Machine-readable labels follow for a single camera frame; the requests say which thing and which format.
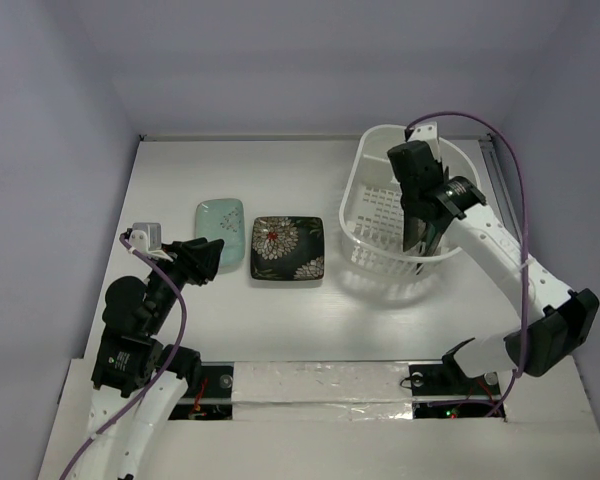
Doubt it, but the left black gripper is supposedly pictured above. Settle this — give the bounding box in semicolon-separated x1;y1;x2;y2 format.
146;235;224;331

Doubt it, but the light green speckled plate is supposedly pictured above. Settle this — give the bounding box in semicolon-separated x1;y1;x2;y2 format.
194;198;246;273

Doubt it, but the black floral square plate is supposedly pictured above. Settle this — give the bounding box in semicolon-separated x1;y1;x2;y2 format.
250;216;325;281

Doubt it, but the black plain plate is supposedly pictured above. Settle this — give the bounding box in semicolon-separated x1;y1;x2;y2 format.
418;224;443;258

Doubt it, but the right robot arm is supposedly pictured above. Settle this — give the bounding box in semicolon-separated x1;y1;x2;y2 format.
387;140;600;392

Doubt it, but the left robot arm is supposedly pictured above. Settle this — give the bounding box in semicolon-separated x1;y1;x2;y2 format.
70;228;224;479

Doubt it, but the white plastic dish rack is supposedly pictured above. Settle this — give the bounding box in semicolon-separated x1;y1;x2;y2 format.
339;125;461;281

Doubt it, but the foil covered front board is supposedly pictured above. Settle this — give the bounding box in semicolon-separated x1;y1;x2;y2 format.
37;354;600;480

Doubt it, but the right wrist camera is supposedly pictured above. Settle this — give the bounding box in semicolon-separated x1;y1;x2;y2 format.
405;121;440;156

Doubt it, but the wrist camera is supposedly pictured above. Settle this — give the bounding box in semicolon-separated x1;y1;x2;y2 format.
129;222;162;255
405;121;440;156

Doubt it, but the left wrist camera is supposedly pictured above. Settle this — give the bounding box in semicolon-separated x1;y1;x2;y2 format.
129;222;162;255

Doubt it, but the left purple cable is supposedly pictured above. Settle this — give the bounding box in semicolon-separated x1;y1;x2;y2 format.
57;233;189;480

